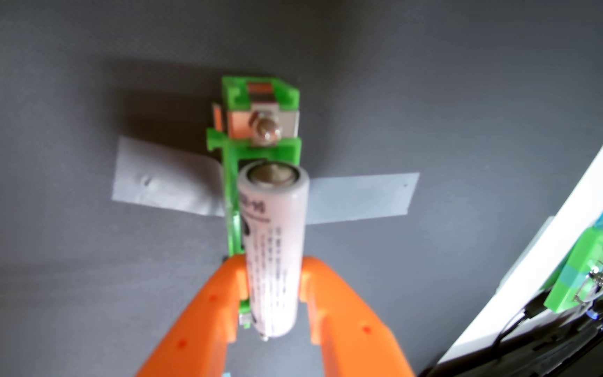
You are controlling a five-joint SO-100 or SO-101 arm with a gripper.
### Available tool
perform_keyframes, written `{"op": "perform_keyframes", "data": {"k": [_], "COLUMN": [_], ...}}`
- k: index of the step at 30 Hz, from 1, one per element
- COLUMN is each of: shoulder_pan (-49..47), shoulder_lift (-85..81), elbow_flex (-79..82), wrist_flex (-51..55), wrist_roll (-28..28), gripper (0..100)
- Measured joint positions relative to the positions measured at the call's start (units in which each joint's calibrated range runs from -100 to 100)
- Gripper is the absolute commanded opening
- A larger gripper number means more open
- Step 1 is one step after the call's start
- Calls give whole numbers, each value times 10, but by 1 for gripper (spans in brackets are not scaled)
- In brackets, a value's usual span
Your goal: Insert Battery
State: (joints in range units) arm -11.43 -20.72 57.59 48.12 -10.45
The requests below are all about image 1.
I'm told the black cable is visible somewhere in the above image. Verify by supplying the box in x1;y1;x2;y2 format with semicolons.
490;290;553;362

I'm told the white cylindrical battery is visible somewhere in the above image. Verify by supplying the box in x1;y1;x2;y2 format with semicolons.
236;161;311;338

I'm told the green printed box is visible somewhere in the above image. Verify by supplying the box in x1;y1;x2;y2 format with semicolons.
544;221;603;314

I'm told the dark grey table mat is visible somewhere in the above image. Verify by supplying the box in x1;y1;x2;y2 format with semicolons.
0;0;603;377

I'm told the green battery holder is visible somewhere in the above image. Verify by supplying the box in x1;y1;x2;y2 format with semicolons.
206;76;302;331

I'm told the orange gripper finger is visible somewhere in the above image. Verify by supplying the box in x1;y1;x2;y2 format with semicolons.
298;256;417;377
135;255;250;377

